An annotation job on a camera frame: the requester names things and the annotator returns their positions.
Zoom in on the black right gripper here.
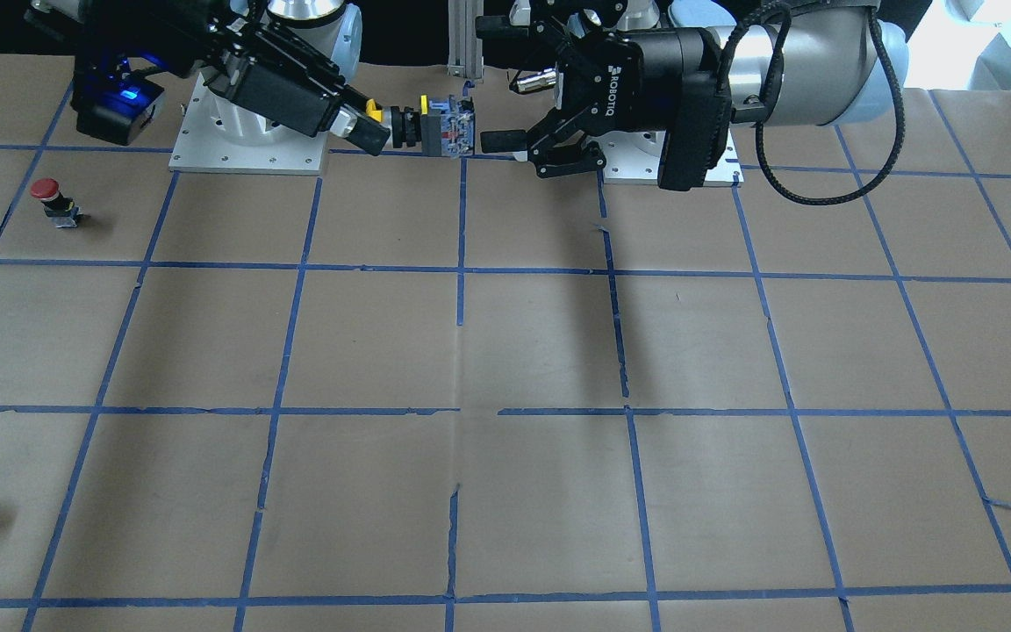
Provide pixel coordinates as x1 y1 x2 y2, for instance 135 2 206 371
154 1 392 156

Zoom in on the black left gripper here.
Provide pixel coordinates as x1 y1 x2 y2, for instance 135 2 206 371
477 1 733 191

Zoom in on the yellow push button switch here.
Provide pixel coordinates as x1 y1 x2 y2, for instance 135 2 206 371
366 95 477 159

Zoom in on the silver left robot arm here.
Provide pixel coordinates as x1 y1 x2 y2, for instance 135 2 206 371
475 1 906 192

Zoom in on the brown paper table mat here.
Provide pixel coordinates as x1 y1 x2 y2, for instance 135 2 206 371
0 55 1011 631

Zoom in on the aluminium frame post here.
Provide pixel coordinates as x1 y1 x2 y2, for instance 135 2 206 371
447 0 484 83

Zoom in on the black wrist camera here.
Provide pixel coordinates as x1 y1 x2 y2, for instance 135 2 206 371
70 54 165 147

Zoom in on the red push button switch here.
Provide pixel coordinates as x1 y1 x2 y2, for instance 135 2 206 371
29 177 82 228

